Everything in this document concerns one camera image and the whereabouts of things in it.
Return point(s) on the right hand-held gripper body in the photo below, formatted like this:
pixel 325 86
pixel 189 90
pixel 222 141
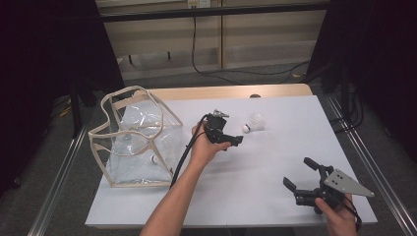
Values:
pixel 342 183

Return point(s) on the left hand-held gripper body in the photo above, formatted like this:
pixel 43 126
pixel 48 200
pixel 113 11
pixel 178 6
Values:
pixel 216 126

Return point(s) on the clear plastic bag beige trim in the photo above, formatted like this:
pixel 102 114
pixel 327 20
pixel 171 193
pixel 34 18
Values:
pixel 137 124

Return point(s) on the person's left hand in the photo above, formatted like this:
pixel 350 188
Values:
pixel 201 149

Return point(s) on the person's right hand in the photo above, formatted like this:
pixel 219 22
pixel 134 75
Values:
pixel 339 223

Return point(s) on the dark round table grommet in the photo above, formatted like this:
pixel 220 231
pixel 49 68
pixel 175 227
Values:
pixel 255 96

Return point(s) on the light wooden cabinet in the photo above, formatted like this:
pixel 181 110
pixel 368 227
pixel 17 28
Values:
pixel 262 36

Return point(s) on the black horizontal bar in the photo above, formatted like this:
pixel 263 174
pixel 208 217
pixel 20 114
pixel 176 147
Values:
pixel 213 12

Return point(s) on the black curtain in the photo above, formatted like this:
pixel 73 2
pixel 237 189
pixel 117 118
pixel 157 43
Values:
pixel 39 65
pixel 387 65

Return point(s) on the black metal stand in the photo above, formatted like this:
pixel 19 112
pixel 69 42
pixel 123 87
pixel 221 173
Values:
pixel 76 111

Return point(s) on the white wall socket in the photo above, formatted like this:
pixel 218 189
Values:
pixel 198 3

